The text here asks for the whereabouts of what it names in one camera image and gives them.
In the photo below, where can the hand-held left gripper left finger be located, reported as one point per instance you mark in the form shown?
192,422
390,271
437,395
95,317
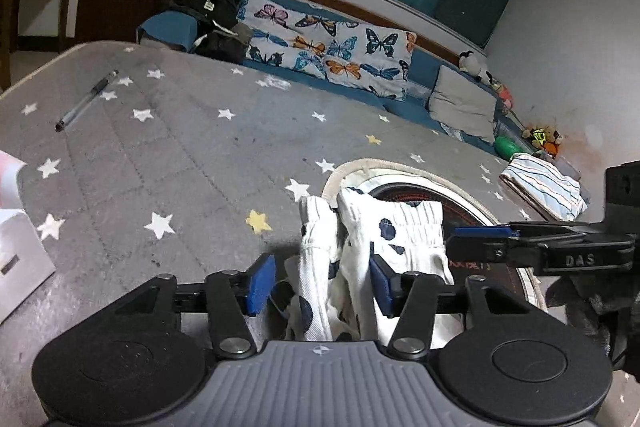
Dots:
262,283

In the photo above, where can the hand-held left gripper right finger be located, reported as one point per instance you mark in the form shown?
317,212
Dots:
382,288

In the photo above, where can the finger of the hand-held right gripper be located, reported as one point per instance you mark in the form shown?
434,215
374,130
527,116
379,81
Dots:
480,232

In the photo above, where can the white polka dot pants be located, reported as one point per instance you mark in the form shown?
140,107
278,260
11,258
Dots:
415,232

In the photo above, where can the folded striped cloth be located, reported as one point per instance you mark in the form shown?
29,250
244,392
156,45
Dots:
545,187

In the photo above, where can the orange plush toy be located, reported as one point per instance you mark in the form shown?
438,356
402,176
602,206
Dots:
551,143

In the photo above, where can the green ball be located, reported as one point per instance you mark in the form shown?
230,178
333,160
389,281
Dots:
507,147

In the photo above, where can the yellow and black toy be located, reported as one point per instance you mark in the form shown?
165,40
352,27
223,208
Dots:
537,137

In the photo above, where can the grey pillow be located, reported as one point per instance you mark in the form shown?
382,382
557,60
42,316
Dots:
462,104

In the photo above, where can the black and white plush toy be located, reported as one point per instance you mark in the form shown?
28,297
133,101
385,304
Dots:
471,63

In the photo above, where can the blue padded bench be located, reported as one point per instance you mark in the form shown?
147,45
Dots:
425,67

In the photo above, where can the dark olive cloth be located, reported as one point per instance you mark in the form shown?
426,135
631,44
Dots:
225,47

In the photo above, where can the white tissue pack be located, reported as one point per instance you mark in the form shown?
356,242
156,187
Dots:
20,252

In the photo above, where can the butterfly print pillow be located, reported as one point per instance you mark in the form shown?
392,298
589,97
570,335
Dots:
325,42

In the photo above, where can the clear ballpoint pen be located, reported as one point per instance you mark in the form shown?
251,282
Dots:
85,102

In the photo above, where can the blue sofa cushion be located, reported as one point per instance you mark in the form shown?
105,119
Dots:
165,29

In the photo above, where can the pink patterned plastic bag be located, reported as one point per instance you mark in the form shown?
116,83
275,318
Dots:
9,182

